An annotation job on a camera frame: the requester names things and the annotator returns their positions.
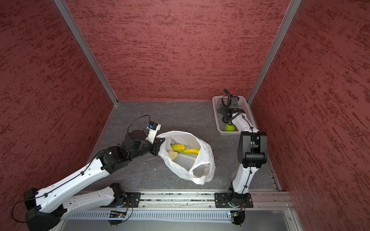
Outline yellow banana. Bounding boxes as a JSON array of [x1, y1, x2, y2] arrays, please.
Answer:
[[182, 148, 200, 155]]

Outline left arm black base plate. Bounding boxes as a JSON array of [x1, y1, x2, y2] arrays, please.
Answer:
[[101, 192, 141, 209]]

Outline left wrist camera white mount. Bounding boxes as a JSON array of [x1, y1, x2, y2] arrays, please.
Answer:
[[146, 121, 161, 144]]

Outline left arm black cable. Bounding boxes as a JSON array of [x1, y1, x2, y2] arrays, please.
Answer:
[[127, 115, 151, 135]]

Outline yellow fruit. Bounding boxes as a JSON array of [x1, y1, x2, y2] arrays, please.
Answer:
[[171, 144, 186, 152]]

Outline green fruit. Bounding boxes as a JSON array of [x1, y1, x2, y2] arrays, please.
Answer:
[[225, 124, 237, 131]]

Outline white perforated plastic basket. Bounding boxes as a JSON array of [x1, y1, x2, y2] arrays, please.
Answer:
[[212, 95, 258, 136]]

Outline aluminium front mounting rail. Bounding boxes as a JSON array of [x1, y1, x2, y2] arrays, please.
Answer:
[[134, 190, 295, 211]]

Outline beige ginger root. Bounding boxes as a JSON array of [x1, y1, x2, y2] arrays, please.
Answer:
[[168, 150, 178, 161]]

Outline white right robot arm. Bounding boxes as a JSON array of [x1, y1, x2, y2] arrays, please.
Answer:
[[212, 94, 267, 208]]

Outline aluminium left corner post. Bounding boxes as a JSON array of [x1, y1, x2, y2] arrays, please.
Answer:
[[54, 0, 119, 106]]

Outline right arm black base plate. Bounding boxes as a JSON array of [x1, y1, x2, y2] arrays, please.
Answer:
[[214, 193, 253, 208]]

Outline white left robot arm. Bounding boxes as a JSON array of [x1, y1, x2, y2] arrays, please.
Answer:
[[24, 138, 165, 231]]

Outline white slotted cable duct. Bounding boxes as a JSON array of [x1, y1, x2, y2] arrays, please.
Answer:
[[67, 210, 231, 222]]

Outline white plastic bag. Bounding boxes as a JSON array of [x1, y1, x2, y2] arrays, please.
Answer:
[[158, 131, 216, 185]]

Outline aluminium corner post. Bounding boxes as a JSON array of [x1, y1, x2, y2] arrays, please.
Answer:
[[54, 0, 119, 106], [247, 0, 302, 105]]

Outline aluminium right corner post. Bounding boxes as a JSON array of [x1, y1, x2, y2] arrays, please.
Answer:
[[247, 0, 302, 105]]

